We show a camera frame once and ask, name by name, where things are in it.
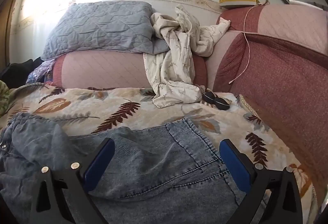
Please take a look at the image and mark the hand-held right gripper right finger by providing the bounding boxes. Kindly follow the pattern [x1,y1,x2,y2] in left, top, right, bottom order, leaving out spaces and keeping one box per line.
[219,139,304,224]

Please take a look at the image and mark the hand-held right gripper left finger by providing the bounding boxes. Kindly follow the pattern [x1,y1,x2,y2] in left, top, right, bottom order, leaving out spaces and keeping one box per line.
[29,137,116,224]

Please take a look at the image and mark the blue denim pants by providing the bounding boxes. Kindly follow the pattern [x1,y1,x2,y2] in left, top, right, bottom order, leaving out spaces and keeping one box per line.
[0,112,259,224]

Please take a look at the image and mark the leaf print blanket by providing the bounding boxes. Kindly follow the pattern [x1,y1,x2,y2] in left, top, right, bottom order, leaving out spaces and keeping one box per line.
[0,83,323,224]

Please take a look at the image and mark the dark sunglasses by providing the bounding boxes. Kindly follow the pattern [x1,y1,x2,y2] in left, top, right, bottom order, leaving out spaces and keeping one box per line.
[202,88,232,111]

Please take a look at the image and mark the red and pink sofa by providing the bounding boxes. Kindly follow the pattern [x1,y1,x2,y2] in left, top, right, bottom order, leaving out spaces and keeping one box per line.
[50,3,328,204]

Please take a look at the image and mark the purple plastic bag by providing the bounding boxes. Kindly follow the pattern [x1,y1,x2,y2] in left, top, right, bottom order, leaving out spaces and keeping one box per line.
[26,60,55,86]

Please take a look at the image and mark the white floral cloth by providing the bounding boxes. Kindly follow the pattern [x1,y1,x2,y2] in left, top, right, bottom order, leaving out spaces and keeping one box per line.
[143,3,231,109]

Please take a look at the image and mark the green striped cloth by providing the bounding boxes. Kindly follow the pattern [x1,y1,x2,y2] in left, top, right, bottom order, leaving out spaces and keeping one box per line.
[0,80,13,114]

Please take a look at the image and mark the black bag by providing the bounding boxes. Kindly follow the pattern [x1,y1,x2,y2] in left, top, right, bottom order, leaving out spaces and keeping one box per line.
[0,58,43,81]

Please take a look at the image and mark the grey quilted pillow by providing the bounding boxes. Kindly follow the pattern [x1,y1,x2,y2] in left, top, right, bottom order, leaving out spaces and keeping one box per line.
[40,1,171,62]

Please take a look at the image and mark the yellow and white book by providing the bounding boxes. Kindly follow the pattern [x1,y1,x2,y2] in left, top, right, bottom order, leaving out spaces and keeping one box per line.
[219,0,258,7]

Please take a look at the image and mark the white cable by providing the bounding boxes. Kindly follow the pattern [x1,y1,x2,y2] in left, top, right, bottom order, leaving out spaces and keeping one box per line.
[229,5,259,84]

